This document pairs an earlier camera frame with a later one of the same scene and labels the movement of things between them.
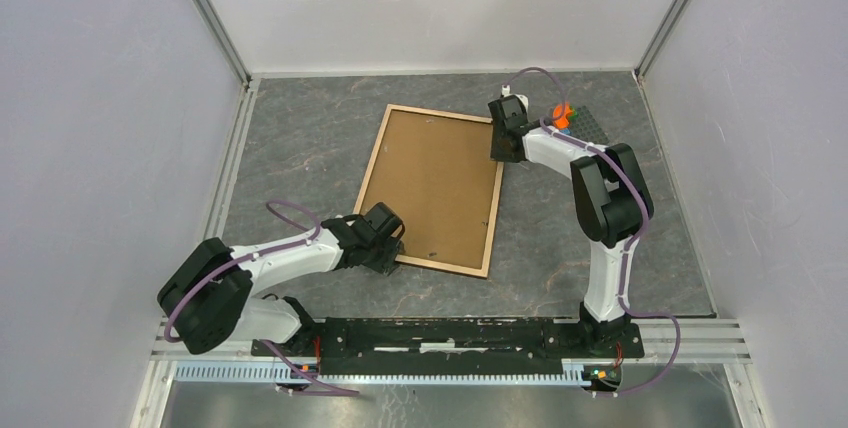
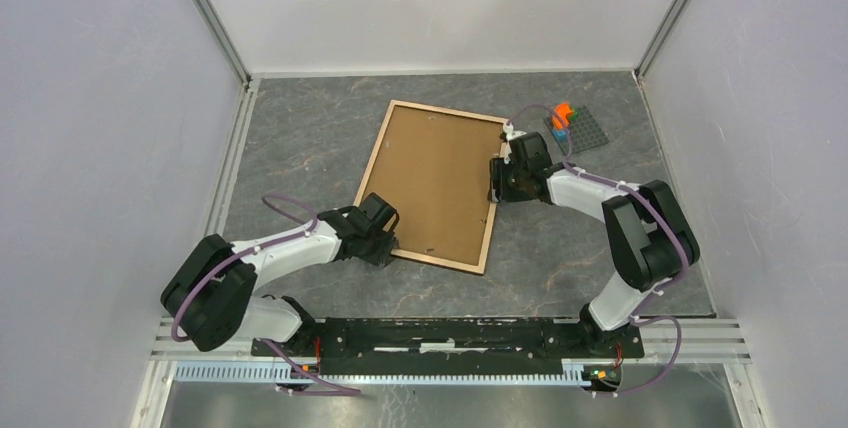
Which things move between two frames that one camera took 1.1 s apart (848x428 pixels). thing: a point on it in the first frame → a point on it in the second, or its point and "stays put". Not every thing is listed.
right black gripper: [496, 154] → [499, 190]
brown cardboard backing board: [436, 175] stays put
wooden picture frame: [470, 271] stays put
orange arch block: [560, 120] stays put
